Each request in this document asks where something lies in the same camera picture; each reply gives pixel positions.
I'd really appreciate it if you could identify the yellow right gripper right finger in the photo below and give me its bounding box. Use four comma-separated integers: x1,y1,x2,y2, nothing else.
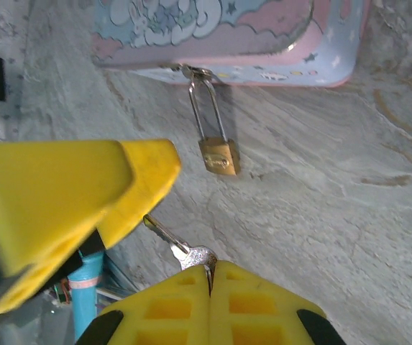
210,259,347,345

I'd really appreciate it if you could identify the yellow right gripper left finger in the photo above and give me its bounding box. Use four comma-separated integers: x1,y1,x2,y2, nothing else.
75,264,213,345

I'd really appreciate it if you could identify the small silver key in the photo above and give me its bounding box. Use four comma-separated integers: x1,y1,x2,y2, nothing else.
142,214,219,292

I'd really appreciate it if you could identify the brass padlock with long shackle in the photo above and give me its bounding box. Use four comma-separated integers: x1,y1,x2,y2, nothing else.
187,75,242,177

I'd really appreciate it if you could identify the small circuit board with led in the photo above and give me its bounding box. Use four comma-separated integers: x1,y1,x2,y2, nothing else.
47,279,74,307

